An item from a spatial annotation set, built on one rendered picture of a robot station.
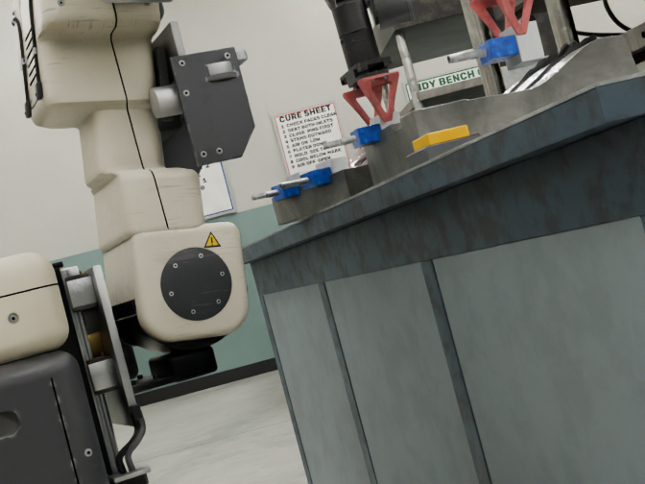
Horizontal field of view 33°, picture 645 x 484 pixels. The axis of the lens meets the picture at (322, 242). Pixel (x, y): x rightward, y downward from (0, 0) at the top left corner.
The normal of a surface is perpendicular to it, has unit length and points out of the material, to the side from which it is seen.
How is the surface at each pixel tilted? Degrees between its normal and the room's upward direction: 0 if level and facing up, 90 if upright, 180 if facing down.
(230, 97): 90
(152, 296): 90
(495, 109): 90
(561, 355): 90
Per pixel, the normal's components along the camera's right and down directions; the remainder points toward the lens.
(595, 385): -0.94, 0.24
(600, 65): 0.25, -0.09
